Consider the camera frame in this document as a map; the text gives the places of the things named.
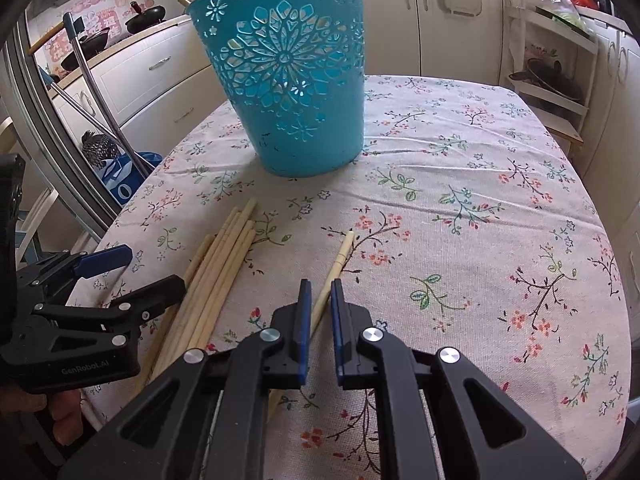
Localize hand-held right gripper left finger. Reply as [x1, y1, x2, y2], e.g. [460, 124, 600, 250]
[57, 279, 313, 480]

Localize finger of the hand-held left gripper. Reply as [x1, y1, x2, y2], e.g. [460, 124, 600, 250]
[19, 244, 134, 307]
[32, 274, 187, 349]

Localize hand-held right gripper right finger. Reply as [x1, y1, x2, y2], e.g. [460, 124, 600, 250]
[330, 278, 588, 480]

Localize single wooden chopstick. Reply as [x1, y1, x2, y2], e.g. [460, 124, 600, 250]
[267, 230, 356, 418]

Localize bundle of wooden chopsticks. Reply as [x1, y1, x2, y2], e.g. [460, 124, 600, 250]
[135, 199, 258, 391]

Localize teal cutout plastic basket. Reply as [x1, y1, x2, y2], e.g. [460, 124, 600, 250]
[186, 0, 368, 178]

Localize person's left hand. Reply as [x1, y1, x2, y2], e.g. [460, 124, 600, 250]
[44, 386, 86, 448]

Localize blue printed bag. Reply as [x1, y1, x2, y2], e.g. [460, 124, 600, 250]
[97, 152, 163, 206]

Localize floral tablecloth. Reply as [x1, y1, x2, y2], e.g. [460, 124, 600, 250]
[67, 74, 632, 480]

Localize cream cabinet with drawers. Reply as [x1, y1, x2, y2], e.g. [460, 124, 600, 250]
[50, 15, 221, 161]

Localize white step stool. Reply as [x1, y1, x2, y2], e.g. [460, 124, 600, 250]
[542, 120, 586, 148]

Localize cream sink base cabinets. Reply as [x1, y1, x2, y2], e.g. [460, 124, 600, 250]
[362, 0, 506, 88]

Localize dark pan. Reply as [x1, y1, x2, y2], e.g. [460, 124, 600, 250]
[509, 57, 585, 103]

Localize white shelf rack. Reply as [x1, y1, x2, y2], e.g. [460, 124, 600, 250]
[502, 0, 601, 148]

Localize clear bag of vegetables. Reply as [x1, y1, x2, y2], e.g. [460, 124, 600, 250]
[537, 0, 593, 33]

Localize metal sliding door frame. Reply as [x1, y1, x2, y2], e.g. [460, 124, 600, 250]
[0, 10, 121, 241]

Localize wooden broom handle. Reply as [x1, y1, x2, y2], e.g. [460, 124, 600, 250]
[27, 25, 68, 56]

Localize black wok with red handle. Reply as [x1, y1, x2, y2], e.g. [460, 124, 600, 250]
[124, 1, 167, 35]

